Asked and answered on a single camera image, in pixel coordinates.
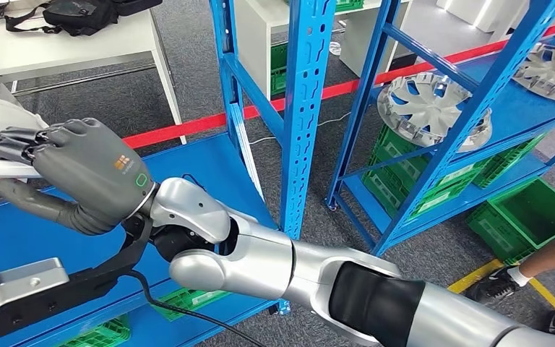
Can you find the black camera bracket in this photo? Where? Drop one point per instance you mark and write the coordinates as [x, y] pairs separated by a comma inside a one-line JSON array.
[[67, 292]]

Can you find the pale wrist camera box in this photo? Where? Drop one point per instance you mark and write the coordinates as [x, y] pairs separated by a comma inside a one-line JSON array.
[[23, 282]]

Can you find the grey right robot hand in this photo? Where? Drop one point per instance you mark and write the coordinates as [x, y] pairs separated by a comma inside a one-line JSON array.
[[95, 177]]

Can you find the black bag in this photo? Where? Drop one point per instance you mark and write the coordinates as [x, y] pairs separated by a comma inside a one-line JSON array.
[[81, 16]]

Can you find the white cabinet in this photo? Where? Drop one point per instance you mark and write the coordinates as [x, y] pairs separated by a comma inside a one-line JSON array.
[[253, 38], [368, 43]]

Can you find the open green plastic crate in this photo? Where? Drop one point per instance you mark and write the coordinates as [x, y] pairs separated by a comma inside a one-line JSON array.
[[531, 218]]

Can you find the red barrier tape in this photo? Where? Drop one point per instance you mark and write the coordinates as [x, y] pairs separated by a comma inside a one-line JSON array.
[[186, 127]]

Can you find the blue metal shelf rack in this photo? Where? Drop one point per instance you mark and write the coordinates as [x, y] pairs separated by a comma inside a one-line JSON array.
[[201, 158], [447, 158]]

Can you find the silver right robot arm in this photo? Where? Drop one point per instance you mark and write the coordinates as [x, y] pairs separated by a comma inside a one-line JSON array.
[[258, 263]]

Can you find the silver wheel hubcap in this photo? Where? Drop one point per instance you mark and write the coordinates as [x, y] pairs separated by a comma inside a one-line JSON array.
[[423, 108], [548, 72]]

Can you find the white table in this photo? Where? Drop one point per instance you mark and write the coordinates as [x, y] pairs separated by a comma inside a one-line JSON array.
[[67, 48]]

